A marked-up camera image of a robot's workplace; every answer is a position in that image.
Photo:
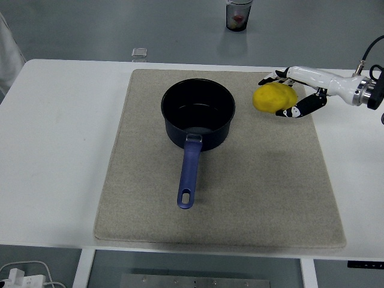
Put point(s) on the yellow potato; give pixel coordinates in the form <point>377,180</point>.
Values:
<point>274,97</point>

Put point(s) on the white table leg frame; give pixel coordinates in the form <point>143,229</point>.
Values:
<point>81,268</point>

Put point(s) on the white power strip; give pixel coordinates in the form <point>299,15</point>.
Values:
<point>21,279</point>

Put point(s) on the black table control panel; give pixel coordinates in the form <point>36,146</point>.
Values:
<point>365,264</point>

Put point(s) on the beige table mat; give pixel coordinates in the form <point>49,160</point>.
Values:
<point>220,168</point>

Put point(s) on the grey metal plate with screws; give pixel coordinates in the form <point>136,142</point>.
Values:
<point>195,281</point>

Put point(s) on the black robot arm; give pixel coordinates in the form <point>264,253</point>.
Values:
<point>375,81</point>

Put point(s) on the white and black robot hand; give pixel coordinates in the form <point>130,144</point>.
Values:
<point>312,79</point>

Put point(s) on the small clear floor plate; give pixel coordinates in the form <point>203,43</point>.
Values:
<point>139,52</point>

